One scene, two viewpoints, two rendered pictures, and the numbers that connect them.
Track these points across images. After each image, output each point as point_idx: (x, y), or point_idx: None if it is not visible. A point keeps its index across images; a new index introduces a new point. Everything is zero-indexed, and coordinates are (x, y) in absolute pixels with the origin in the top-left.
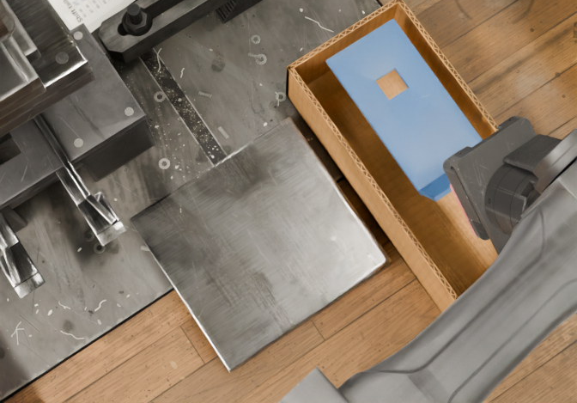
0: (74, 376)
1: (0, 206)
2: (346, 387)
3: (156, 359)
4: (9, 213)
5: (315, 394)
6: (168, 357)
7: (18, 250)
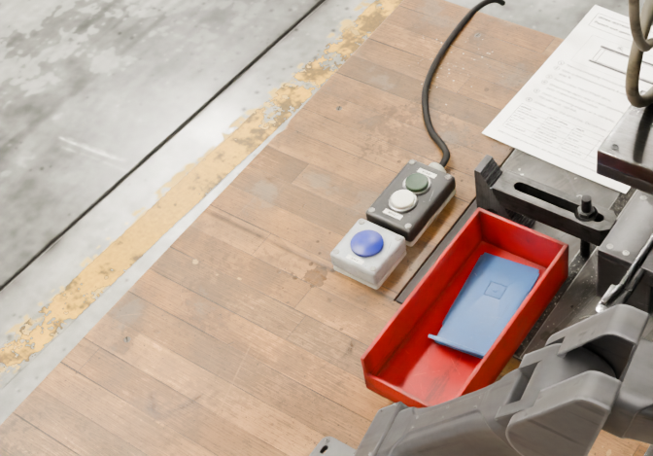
0: None
1: (647, 271)
2: (647, 339)
3: (604, 439)
4: (646, 287)
5: (632, 318)
6: (611, 447)
7: (625, 294)
